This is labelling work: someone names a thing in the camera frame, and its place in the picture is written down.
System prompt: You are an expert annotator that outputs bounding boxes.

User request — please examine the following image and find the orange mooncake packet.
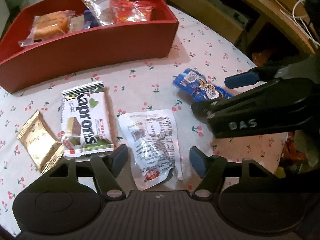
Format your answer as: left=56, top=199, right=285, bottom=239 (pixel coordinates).
left=18, top=10, right=75, bottom=47

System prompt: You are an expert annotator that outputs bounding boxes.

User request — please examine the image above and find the white cable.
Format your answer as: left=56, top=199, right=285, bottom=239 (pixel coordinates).
left=257, top=0, right=320, bottom=47

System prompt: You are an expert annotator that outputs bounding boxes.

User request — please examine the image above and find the red cardboard box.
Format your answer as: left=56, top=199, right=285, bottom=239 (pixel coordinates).
left=1, top=0, right=179, bottom=93

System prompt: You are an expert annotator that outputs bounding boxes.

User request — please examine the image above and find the blue snack bag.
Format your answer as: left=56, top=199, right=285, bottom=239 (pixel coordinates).
left=172, top=68, right=233, bottom=102

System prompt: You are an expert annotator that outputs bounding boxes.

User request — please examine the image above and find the red chips bag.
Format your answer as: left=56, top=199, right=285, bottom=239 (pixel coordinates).
left=110, top=0, right=156, bottom=24

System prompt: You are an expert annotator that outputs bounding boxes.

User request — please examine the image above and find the Kaprons wafer packet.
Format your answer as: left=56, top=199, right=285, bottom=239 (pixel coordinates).
left=61, top=81, right=114, bottom=158

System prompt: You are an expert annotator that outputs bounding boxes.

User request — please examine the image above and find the white pouch snack packet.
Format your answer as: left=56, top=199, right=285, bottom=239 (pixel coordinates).
left=118, top=109, right=183, bottom=191

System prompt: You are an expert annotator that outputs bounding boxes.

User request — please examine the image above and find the gold foil snack packet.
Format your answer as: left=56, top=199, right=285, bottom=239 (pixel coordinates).
left=17, top=111, right=64, bottom=174

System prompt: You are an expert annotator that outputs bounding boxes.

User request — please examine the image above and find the brown pastry clear packet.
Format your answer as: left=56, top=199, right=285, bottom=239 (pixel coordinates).
left=82, top=0, right=129, bottom=26

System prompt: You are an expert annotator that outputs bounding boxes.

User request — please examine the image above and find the dark blue packet in box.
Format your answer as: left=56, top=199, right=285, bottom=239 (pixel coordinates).
left=82, top=10, right=100, bottom=30

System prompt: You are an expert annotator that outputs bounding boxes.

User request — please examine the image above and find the wooden bench frame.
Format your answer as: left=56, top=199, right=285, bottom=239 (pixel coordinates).
left=165, top=0, right=316, bottom=55

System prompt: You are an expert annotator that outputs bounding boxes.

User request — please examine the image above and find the cherry print tablecloth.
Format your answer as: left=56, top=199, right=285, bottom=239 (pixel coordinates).
left=1, top=9, right=287, bottom=235

